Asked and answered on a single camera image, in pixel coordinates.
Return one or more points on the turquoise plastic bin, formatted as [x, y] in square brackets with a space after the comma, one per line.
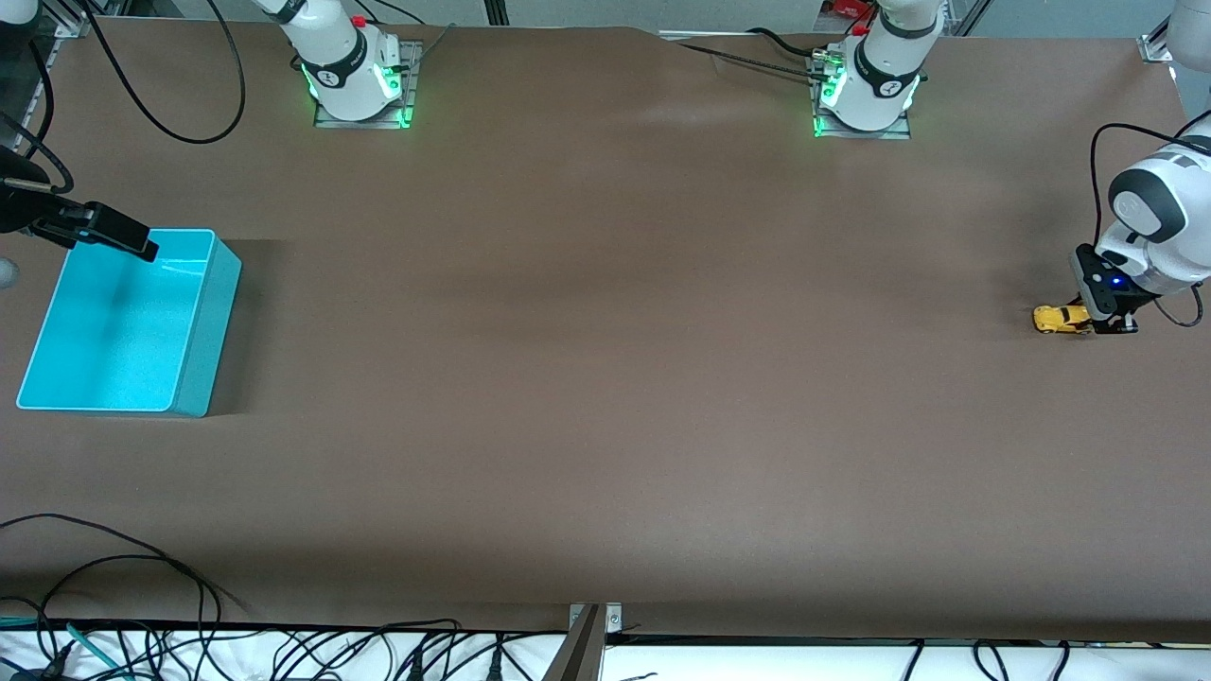
[123, 350]

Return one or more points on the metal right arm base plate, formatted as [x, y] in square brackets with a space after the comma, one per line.
[413, 66]

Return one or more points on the black power plug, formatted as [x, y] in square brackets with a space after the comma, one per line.
[414, 670]
[494, 667]

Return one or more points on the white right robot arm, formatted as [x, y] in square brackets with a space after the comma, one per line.
[341, 66]

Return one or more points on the slanted metal bar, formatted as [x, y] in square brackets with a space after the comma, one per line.
[579, 653]

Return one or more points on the red box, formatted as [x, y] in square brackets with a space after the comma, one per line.
[847, 9]

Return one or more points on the aluminium frame corner bracket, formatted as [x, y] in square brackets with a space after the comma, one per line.
[71, 26]

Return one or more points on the aluminium frame profile with bracket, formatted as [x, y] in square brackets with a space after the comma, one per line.
[1152, 49]

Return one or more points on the brown table cover sheet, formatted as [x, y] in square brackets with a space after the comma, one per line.
[605, 378]

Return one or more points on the small metal bracket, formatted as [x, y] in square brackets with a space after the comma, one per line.
[613, 619]

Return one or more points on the aluminium frame post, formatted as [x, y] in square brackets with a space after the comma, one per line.
[497, 11]

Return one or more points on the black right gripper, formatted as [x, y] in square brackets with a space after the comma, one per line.
[17, 205]

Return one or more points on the yellow beetle toy car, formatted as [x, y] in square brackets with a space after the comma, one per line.
[1052, 320]

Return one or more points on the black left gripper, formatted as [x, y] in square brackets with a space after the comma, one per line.
[1119, 325]

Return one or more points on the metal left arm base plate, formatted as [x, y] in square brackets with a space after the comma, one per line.
[894, 134]

